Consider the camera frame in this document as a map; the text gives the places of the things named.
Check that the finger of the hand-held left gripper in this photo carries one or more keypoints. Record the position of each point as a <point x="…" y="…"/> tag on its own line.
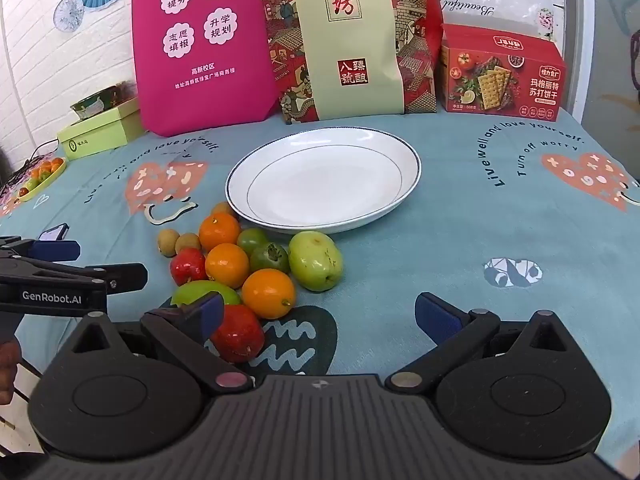
<point x="55" y="250"/>
<point x="120" y="275"/>

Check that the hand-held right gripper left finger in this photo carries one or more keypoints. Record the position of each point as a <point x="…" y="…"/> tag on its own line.
<point x="212" y="316"/>

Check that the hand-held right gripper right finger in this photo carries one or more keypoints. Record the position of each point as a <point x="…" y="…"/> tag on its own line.
<point x="436" y="316"/>

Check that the green mango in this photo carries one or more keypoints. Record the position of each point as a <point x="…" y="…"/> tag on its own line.
<point x="197" y="292"/>

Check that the small red apple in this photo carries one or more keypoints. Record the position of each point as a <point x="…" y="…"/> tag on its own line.
<point x="188" y="267"/>
<point x="242" y="336"/>

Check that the orange mandarin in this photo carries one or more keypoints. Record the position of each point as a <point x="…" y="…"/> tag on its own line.
<point x="268" y="294"/>
<point x="222" y="209"/>
<point x="227" y="266"/>
<point x="220" y="232"/>

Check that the small brown kiwi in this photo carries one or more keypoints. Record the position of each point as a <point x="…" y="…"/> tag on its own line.
<point x="188" y="242"/>
<point x="168" y="243"/>

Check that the small green tomato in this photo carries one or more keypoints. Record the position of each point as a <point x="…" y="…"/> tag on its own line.
<point x="251" y="239"/>
<point x="270" y="260"/>

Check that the large green jujube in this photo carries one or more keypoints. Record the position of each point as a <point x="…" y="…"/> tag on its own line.
<point x="315" y="261"/>

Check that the white plate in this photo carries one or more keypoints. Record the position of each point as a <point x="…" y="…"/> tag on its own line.
<point x="325" y="182"/>

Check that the person's left hand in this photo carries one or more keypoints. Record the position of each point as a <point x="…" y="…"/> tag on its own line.
<point x="7" y="372"/>

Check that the smartphone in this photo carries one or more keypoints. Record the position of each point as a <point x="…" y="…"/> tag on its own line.
<point x="54" y="232"/>

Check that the pink floral cloth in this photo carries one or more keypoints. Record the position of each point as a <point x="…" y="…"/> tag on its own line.
<point x="9" y="202"/>

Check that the yellow-green tray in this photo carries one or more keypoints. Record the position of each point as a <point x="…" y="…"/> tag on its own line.
<point x="54" y="175"/>

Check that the teal printed tablecloth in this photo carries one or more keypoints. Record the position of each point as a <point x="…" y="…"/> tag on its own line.
<point x="450" y="240"/>

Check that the pile of small toy produce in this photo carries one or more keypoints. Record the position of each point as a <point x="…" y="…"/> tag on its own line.
<point x="41" y="172"/>

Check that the light green box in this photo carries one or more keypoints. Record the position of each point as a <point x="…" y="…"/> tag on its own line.
<point x="100" y="132"/>

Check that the green paper bowl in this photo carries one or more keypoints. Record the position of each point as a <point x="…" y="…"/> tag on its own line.
<point x="100" y="102"/>

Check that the pink tote bag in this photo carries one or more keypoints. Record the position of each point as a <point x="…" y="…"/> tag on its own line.
<point x="200" y="95"/>

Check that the small blue paper fan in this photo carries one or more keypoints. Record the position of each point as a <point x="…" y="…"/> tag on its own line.
<point x="67" y="12"/>

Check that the red cracker box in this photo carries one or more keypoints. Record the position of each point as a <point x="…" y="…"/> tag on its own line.
<point x="500" y="80"/>

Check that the red and beige gift bag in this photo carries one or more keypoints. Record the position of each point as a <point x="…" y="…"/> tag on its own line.
<point x="345" y="35"/>

